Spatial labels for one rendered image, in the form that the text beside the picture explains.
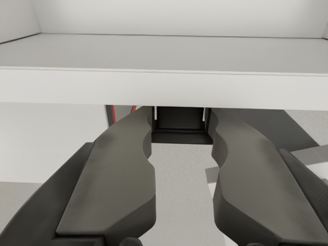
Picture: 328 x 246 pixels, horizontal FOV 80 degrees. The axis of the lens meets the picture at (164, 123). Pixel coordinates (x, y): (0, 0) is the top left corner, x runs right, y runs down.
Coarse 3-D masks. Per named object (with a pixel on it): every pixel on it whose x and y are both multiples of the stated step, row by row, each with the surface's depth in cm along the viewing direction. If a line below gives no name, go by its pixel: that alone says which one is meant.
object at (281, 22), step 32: (0, 0) 12; (32, 0) 15; (64, 0) 15; (96, 0) 15; (128, 0) 15; (160, 0) 15; (192, 0) 15; (224, 0) 15; (256, 0) 15; (288, 0) 15; (320, 0) 15; (0, 32) 12; (32, 32) 15; (64, 32) 16; (96, 32) 16; (128, 32) 16; (160, 32) 16; (192, 32) 16; (224, 32) 16; (256, 32) 16; (288, 32) 16; (320, 32) 16
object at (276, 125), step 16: (240, 112) 59; (256, 112) 56; (272, 112) 54; (256, 128) 51; (272, 128) 49; (288, 128) 47; (288, 144) 43; (304, 144) 42; (304, 160) 34; (320, 160) 33; (208, 176) 38; (320, 176) 34
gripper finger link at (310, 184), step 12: (288, 156) 8; (288, 168) 7; (300, 168) 7; (300, 180) 7; (312, 180) 7; (312, 192) 6; (324, 192) 6; (312, 204) 6; (324, 204) 6; (324, 216) 6
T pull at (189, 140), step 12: (168, 108) 11; (180, 108) 11; (192, 108) 11; (156, 120) 13; (168, 120) 12; (180, 120) 12; (192, 120) 12; (156, 132) 12; (168, 132) 12; (180, 132) 12; (192, 132) 12; (204, 132) 12; (204, 144) 13
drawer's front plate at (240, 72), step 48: (0, 48) 12; (48, 48) 12; (96, 48) 12; (144, 48) 12; (192, 48) 12; (240, 48) 12; (288, 48) 13; (0, 96) 9; (48, 96) 9; (96, 96) 9; (144, 96) 9; (192, 96) 9; (240, 96) 9; (288, 96) 9
